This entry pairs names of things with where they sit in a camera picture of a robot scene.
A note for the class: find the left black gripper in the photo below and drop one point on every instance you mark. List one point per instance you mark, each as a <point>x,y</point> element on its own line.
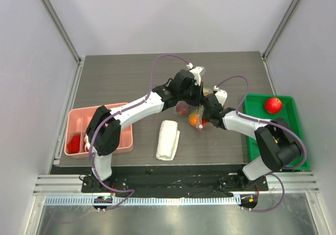
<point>199,91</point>

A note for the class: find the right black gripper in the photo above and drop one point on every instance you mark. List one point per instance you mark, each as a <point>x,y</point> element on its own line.
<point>208,109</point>

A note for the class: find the clear zip top bag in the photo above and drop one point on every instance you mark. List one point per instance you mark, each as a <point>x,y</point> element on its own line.
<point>194,110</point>

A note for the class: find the red fake tomato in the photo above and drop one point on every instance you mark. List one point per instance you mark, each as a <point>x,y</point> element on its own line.
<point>273,105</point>

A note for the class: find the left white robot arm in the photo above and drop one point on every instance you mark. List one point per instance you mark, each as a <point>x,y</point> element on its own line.
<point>104,130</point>

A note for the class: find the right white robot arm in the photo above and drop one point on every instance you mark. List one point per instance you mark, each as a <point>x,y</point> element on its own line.
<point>278,145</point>

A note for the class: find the orange fake fruit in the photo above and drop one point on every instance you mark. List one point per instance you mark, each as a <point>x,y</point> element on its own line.
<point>194,120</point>

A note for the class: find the dark red fake fruit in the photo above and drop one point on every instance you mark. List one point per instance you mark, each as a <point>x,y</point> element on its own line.
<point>183,109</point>

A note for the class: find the green plastic bin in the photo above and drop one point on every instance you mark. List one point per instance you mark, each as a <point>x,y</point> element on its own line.
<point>254,105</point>

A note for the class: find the rolled white towel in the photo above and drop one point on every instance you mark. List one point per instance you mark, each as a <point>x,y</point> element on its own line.
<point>168,140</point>

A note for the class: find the pink divided organizer tray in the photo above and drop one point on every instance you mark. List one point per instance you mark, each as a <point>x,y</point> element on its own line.
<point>77,123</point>

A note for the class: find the red white small item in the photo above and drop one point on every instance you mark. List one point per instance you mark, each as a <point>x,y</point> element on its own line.
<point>86,145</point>

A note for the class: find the red cloth left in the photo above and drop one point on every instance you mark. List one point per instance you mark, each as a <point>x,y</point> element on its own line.
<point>73,146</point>

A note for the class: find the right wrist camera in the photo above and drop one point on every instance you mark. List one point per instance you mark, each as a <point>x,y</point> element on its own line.
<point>220,94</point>

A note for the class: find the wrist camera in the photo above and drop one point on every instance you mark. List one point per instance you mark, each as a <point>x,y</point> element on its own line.
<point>220,94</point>
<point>197,72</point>

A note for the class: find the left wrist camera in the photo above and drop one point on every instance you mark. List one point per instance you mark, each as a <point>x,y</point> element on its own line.
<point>197,72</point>

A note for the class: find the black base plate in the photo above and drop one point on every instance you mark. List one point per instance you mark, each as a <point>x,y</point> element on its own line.
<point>168,181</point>

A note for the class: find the right aluminium frame post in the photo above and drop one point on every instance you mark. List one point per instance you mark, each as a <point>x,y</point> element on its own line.
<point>281,27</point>

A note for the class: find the aluminium frame post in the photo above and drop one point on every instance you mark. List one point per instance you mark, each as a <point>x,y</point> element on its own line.
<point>61,30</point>
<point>281,27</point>

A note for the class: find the left aluminium frame post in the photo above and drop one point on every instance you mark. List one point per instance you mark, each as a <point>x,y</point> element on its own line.
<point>61,30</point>

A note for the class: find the perforated metal rail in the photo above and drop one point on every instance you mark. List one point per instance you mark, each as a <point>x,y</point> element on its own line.
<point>95,200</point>

